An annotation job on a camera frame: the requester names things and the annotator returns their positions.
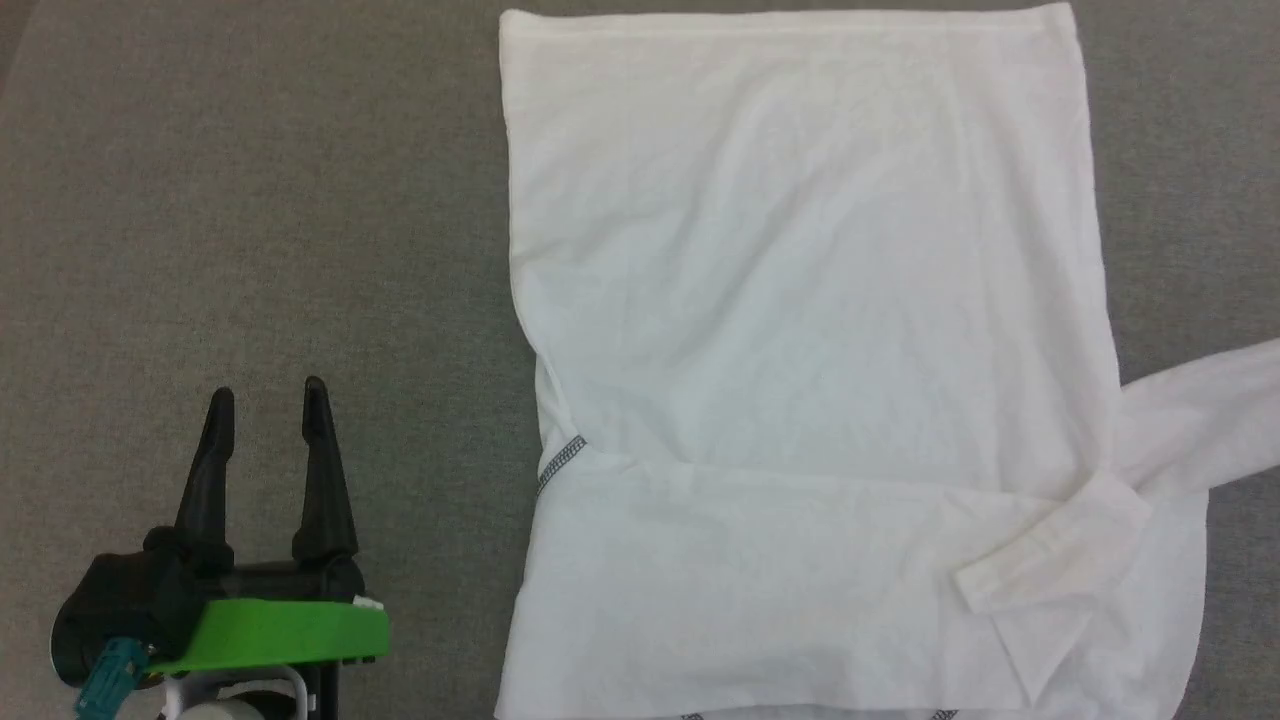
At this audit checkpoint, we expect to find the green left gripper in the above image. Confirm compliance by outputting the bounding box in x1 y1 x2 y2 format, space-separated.
144 375 391 674

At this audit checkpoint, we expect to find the white long-sleeve shirt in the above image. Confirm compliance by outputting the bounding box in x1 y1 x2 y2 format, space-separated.
495 3 1280 720

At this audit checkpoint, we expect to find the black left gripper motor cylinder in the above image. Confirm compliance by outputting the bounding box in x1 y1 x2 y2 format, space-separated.
52 598 103 690

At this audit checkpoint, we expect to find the grey fabric sofa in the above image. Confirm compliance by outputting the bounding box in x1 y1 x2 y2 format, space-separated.
0 0 1280 720

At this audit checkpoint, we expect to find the black left cable teal plug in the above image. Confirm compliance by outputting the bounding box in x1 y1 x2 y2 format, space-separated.
74 638 153 720

